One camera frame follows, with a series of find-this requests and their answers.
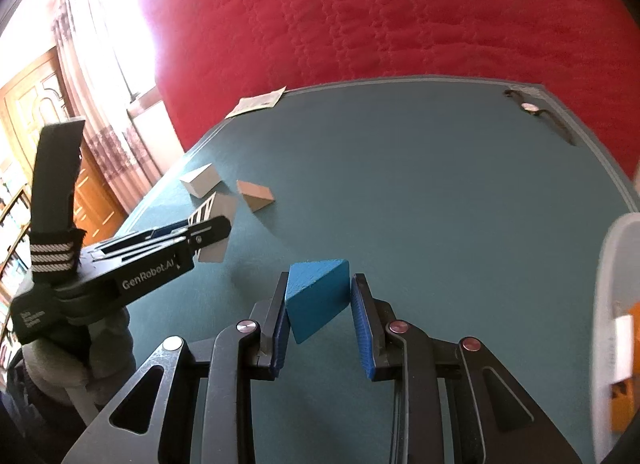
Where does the white plastic container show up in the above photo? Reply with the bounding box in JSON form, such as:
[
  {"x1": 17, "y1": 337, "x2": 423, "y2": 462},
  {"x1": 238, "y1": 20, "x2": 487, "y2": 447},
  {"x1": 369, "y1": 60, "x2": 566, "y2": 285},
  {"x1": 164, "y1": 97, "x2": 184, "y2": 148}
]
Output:
[{"x1": 590, "y1": 213, "x2": 640, "y2": 464}]

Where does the white striped wedge block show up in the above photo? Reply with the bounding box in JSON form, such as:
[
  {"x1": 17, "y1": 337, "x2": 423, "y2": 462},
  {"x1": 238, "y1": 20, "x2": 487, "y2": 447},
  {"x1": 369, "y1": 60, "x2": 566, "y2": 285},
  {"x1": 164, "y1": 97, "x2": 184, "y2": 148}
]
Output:
[{"x1": 187, "y1": 191, "x2": 238, "y2": 263}]

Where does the blue wedge block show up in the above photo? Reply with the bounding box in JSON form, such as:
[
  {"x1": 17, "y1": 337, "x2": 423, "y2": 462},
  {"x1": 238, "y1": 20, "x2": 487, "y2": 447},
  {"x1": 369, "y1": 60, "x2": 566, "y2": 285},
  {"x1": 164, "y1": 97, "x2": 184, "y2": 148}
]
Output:
[{"x1": 284, "y1": 259, "x2": 349, "y2": 344}]

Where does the red quilted blanket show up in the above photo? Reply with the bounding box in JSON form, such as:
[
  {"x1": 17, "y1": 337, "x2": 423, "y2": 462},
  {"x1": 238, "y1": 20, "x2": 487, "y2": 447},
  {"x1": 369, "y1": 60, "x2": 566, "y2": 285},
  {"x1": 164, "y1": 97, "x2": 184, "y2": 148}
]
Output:
[{"x1": 120, "y1": 0, "x2": 640, "y2": 185}]

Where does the person's left hand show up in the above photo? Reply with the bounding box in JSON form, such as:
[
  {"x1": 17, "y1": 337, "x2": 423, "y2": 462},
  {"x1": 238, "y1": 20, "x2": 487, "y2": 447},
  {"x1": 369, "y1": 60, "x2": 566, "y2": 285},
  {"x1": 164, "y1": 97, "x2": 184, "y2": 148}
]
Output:
[{"x1": 22, "y1": 305, "x2": 136, "y2": 406}]

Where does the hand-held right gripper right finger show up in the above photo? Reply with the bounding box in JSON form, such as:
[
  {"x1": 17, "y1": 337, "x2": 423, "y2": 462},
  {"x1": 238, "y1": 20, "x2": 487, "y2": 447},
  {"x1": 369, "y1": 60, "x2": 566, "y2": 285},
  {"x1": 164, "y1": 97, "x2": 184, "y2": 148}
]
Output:
[{"x1": 350, "y1": 273, "x2": 583, "y2": 464}]

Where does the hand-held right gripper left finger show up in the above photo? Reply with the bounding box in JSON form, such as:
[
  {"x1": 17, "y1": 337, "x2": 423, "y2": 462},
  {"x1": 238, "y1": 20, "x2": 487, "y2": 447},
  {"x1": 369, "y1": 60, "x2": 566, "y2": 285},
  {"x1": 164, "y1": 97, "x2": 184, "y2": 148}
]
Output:
[{"x1": 60, "y1": 271, "x2": 292, "y2": 464}]

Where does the patterned curtain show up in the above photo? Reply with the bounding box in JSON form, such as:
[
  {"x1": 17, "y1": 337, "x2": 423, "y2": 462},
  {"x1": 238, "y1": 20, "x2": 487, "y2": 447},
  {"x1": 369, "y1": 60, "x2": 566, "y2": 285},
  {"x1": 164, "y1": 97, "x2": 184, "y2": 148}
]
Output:
[{"x1": 52, "y1": 0, "x2": 187, "y2": 217}]

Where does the paper packet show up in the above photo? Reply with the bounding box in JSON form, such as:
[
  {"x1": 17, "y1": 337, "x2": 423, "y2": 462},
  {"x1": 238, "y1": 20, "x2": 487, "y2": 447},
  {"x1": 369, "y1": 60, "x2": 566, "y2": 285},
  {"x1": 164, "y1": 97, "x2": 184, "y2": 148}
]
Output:
[{"x1": 225, "y1": 86, "x2": 287, "y2": 119}]

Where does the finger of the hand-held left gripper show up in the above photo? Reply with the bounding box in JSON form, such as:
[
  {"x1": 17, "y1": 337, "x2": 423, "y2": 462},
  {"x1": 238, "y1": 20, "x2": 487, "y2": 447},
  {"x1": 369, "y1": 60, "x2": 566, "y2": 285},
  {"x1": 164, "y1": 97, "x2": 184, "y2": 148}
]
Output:
[
  {"x1": 92, "y1": 223, "x2": 192, "y2": 256},
  {"x1": 186, "y1": 215, "x2": 232, "y2": 261}
]

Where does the wooden door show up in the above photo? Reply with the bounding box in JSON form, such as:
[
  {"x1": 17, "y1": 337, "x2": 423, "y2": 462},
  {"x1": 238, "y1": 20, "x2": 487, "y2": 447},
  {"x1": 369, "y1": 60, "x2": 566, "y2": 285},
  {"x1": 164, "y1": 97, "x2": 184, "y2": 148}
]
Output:
[{"x1": 0, "y1": 47, "x2": 132, "y2": 245}]

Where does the brown wooden wedge block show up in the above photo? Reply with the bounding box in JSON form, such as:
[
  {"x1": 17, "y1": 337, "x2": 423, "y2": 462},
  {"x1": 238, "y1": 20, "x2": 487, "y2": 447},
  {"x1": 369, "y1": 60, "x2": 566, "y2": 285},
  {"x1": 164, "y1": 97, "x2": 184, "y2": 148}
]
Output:
[{"x1": 236, "y1": 180, "x2": 275, "y2": 213}]

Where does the person's left forearm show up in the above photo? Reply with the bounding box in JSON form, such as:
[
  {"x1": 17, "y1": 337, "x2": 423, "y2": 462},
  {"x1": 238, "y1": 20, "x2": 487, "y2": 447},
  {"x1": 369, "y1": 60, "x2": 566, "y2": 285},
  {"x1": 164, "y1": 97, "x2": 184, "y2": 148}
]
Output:
[{"x1": 0, "y1": 349, "x2": 88, "y2": 464}]

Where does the plain beige wedge block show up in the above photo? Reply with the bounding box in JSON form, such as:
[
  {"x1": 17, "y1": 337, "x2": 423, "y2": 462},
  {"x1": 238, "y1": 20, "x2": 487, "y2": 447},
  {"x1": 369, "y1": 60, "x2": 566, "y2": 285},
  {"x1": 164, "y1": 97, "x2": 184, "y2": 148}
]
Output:
[{"x1": 180, "y1": 163, "x2": 222, "y2": 199}]

